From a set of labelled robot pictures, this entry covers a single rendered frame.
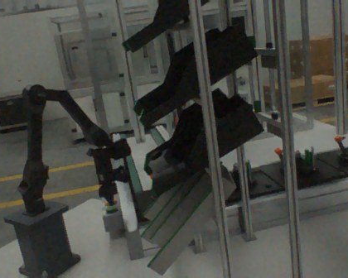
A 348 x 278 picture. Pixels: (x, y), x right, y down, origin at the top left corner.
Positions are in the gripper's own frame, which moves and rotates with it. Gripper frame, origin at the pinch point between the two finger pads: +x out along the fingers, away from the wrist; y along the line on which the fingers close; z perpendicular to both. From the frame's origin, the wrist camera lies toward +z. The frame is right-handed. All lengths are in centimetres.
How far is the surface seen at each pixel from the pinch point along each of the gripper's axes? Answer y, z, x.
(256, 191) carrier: -12, 50, 5
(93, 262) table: -14.5, -9.2, 15.4
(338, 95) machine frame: 58, 128, -5
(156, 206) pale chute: -22.5, 13.6, -2.8
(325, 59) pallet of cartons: 559, 430, 44
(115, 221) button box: -3.7, 0.1, 8.0
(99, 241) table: -0.9, -7.2, 15.5
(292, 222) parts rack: -55, 41, -6
